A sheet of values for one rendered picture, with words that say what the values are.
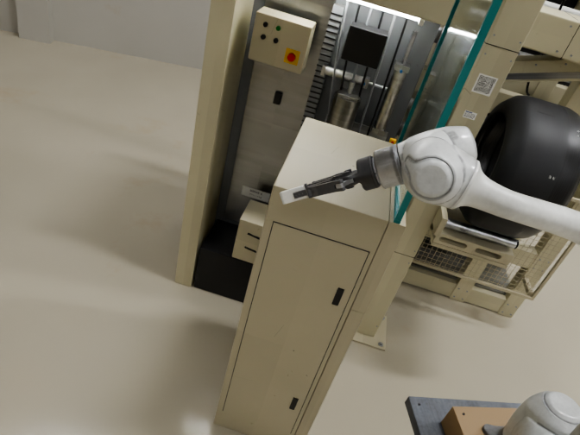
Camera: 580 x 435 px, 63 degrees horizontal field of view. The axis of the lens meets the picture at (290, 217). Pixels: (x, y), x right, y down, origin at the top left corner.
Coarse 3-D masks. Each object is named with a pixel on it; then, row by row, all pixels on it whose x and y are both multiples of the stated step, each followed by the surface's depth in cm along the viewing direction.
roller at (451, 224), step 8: (448, 224) 215; (456, 224) 214; (464, 224) 215; (464, 232) 215; (472, 232) 214; (480, 232) 214; (488, 232) 214; (488, 240) 215; (496, 240) 214; (504, 240) 214; (512, 240) 214; (512, 248) 215
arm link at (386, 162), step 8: (376, 152) 105; (384, 152) 104; (392, 152) 103; (376, 160) 104; (384, 160) 103; (392, 160) 102; (376, 168) 103; (384, 168) 103; (392, 168) 102; (400, 168) 102; (376, 176) 105; (384, 176) 103; (392, 176) 103; (400, 176) 103; (384, 184) 105; (392, 184) 105; (400, 184) 105
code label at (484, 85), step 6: (480, 78) 186; (486, 78) 185; (492, 78) 185; (480, 84) 187; (486, 84) 187; (492, 84) 186; (474, 90) 189; (480, 90) 188; (486, 90) 188; (492, 90) 187
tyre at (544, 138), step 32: (512, 128) 188; (544, 128) 183; (576, 128) 185; (480, 160) 239; (512, 160) 184; (544, 160) 181; (576, 160) 181; (544, 192) 184; (480, 224) 206; (512, 224) 197
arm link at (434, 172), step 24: (432, 144) 85; (408, 168) 85; (432, 168) 81; (456, 168) 81; (480, 168) 87; (432, 192) 82; (456, 192) 83; (480, 192) 86; (504, 192) 87; (504, 216) 89; (528, 216) 89; (552, 216) 92; (576, 216) 96; (576, 240) 98
